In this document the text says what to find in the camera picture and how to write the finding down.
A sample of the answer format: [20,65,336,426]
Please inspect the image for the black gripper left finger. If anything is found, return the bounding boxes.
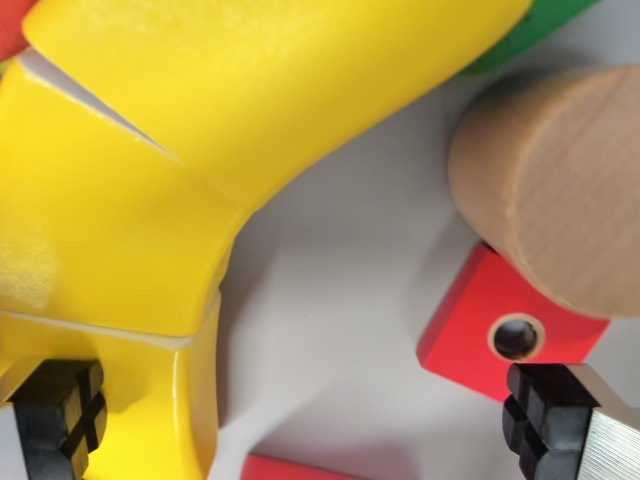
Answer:
[0,357,109,480]

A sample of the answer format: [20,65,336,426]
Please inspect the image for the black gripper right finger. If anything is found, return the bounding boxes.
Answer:
[501,362,640,480]

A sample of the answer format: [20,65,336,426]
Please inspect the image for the red square with hole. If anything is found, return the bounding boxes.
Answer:
[415,241,613,404]

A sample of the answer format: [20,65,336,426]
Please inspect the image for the natural wooden cylinder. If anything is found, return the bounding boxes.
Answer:
[446,63,640,322]

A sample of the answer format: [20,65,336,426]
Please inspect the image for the large red wooden block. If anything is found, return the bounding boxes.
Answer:
[240,452,407,480]

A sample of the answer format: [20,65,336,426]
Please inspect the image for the green wooden block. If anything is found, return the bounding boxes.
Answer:
[458,0,602,77]

